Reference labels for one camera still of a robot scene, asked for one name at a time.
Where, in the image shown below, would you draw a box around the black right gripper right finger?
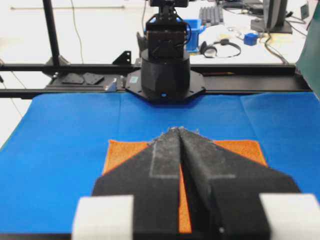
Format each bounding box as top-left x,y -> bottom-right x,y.
179,128 -> 320,240

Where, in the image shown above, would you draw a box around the black monitor stand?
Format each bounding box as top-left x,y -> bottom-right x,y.
250,0 -> 293,34

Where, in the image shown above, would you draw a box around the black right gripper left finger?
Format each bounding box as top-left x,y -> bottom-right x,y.
72,128 -> 180,240

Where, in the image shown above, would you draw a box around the black keyboard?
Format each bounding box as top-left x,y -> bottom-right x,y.
199,6 -> 224,27

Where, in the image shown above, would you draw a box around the blue plastic box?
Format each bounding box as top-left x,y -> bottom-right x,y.
184,18 -> 206,53

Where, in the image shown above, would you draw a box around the green backdrop sheet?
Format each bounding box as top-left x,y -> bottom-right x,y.
296,3 -> 320,99

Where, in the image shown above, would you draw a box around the small blue cube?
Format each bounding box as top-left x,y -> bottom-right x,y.
243,32 -> 259,46

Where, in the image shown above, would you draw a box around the black headphones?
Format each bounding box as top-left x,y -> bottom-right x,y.
199,38 -> 242,59

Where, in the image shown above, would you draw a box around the blue table cloth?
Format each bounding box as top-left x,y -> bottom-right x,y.
0,92 -> 320,233

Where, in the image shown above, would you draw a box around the black aluminium frame rail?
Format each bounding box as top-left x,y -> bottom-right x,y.
0,0 -> 310,103

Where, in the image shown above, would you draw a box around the orange towel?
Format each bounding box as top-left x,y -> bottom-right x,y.
102,140 -> 268,234

